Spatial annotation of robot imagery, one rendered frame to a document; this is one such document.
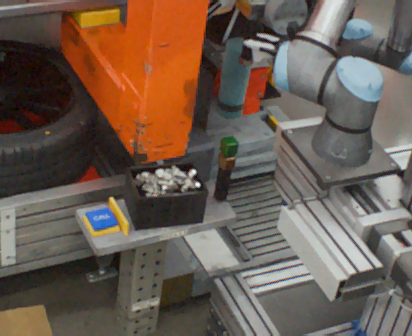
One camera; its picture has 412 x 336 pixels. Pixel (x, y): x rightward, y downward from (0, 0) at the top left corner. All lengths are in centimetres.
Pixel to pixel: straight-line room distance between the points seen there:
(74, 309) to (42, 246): 24
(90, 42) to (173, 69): 46
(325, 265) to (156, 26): 76
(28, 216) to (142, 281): 38
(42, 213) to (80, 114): 34
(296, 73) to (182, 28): 38
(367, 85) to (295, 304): 83
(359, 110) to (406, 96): 209
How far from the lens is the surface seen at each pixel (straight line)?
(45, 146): 260
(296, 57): 209
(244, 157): 323
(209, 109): 313
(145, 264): 250
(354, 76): 203
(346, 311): 264
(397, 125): 391
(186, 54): 235
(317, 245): 202
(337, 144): 211
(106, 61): 265
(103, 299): 282
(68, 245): 272
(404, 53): 241
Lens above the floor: 203
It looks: 37 degrees down
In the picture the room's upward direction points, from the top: 9 degrees clockwise
